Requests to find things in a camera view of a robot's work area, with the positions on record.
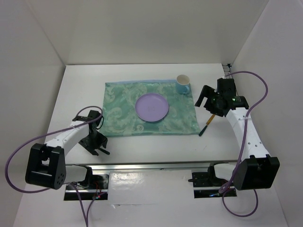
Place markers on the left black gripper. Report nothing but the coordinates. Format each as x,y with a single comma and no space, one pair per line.
102,140

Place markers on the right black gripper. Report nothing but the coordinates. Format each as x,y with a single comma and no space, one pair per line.
206,91

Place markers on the gold fork green handle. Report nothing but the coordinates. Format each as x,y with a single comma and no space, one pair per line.
104,151

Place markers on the light blue mug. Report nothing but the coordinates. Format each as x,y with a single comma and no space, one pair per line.
182,84

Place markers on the teal patterned satin cloth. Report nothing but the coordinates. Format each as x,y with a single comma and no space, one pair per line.
121,119

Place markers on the lilac plastic plate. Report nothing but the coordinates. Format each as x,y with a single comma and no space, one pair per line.
151,107

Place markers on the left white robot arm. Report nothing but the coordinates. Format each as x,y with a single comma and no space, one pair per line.
46,164

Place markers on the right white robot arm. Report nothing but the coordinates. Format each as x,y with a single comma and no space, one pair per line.
256,168

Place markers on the gold knife green handle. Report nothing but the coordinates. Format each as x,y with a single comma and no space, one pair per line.
207,123

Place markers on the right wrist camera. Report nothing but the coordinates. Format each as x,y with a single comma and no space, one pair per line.
226,87

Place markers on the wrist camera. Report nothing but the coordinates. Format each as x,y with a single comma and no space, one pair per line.
226,87
94,114

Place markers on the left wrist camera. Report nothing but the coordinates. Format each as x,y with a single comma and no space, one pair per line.
94,114

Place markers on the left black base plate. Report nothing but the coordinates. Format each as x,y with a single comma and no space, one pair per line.
97,182

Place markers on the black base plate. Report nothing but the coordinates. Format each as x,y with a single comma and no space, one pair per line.
206,179
97,182

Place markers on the aluminium frame rail right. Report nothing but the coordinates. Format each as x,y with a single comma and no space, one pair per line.
227,71

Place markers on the aluminium frame rail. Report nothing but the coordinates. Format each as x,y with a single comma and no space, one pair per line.
227,71
155,166

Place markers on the aluminium frame rail front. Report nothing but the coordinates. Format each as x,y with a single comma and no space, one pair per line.
155,166

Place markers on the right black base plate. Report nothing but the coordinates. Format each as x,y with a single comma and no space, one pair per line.
206,179

